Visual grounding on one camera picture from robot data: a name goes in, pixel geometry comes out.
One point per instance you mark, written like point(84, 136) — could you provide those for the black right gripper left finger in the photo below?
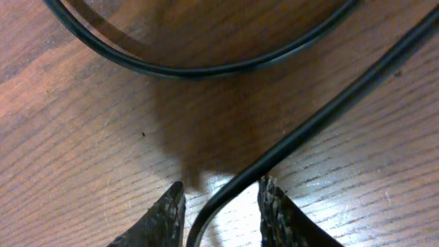
point(161, 226)

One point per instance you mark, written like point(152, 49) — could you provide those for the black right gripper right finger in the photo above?
point(283, 224)

